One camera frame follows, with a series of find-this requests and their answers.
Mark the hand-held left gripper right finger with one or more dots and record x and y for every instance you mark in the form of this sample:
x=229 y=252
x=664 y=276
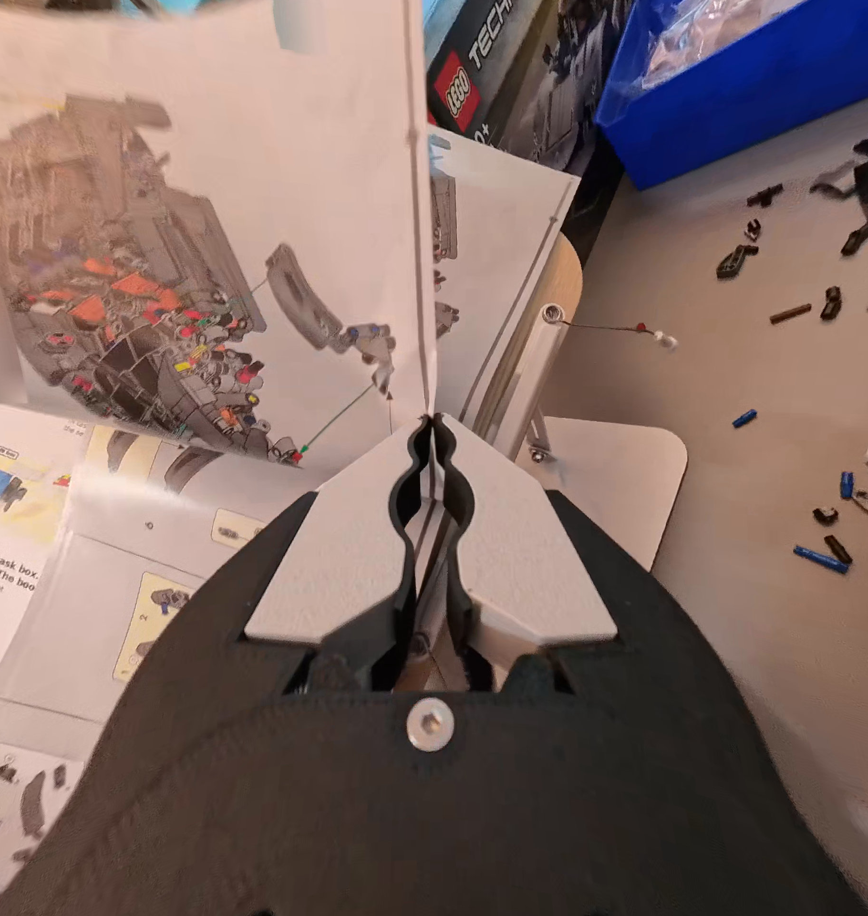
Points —
x=534 y=572

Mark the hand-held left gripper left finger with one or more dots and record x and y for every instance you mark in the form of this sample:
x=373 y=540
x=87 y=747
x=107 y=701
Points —
x=334 y=572

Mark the lego instruction booklet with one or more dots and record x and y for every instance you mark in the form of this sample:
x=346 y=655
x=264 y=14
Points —
x=298 y=143

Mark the scattered loose lego pieces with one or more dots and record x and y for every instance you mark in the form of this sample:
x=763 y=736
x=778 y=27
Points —
x=820 y=559

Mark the lego set box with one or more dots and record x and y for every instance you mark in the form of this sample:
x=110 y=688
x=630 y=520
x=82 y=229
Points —
x=520 y=93

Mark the white book stand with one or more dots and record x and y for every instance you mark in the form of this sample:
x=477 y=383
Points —
x=620 y=486

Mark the blue storage bin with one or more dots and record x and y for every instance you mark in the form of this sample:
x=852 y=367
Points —
x=727 y=121

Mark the clear plastic bags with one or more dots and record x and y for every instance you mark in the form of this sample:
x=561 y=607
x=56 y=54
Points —
x=713 y=36

